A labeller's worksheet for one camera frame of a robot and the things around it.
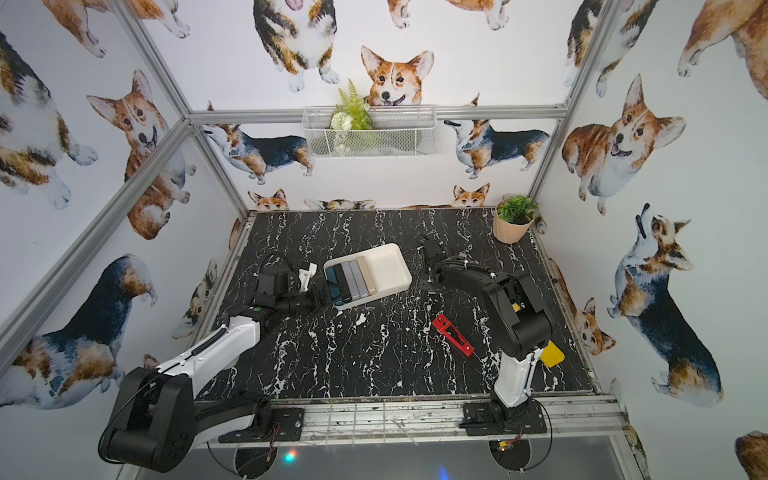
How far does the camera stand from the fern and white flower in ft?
2.67

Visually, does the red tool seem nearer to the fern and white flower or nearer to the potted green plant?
the potted green plant

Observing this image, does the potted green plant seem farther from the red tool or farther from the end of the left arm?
the end of the left arm

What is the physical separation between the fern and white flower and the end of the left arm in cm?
44

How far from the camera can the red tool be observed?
0.86 m

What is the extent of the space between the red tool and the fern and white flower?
0.62m

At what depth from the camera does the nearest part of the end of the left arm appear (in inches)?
26.9

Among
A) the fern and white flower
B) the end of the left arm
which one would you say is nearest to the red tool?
the end of the left arm
